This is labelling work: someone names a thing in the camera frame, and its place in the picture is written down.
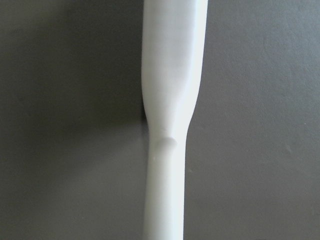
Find beige hand brush black bristles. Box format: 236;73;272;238
141;0;208;240

